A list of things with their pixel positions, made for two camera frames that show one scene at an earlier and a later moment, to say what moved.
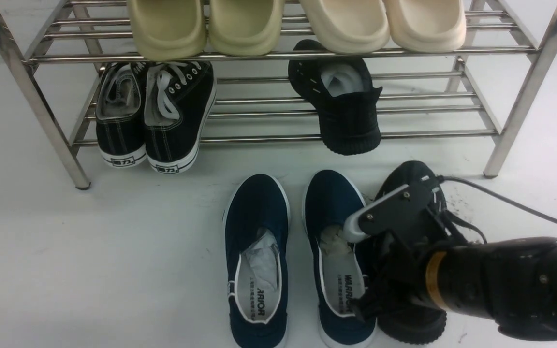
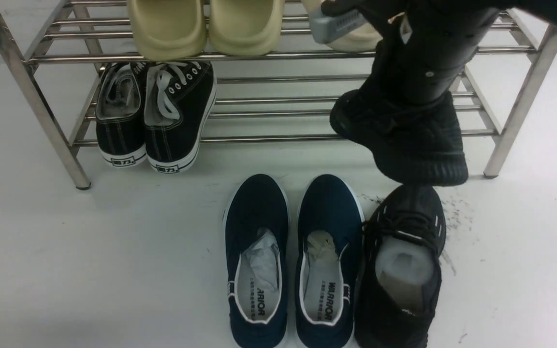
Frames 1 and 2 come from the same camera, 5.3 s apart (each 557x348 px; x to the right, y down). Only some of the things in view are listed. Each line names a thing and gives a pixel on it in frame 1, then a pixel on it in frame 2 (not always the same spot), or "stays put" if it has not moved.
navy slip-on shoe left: x=256 y=234 stays put
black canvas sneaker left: x=120 y=132 stays put
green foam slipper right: x=245 y=27 stays put
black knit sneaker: x=343 y=92 → x=414 y=140
